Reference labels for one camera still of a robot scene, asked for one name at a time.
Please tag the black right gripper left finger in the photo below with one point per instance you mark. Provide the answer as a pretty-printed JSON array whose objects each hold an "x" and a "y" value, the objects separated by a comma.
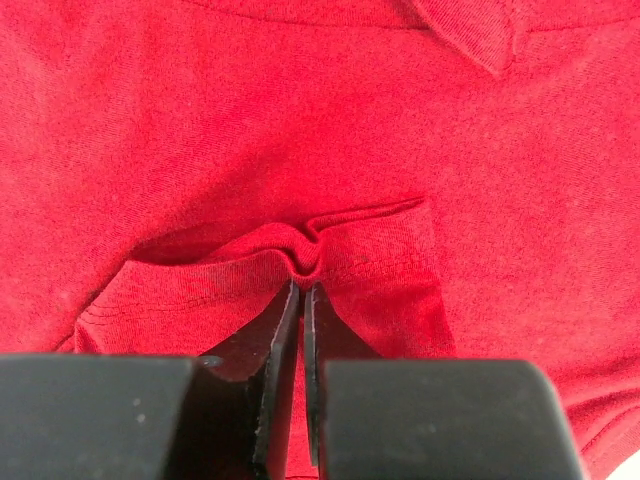
[{"x": 224, "y": 414}]

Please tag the red t shirt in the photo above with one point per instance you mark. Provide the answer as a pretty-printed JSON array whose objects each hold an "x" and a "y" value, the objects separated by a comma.
[{"x": 461, "y": 176}]

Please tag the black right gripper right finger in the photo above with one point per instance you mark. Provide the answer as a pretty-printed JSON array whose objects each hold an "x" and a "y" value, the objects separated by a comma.
[{"x": 374, "y": 418}]

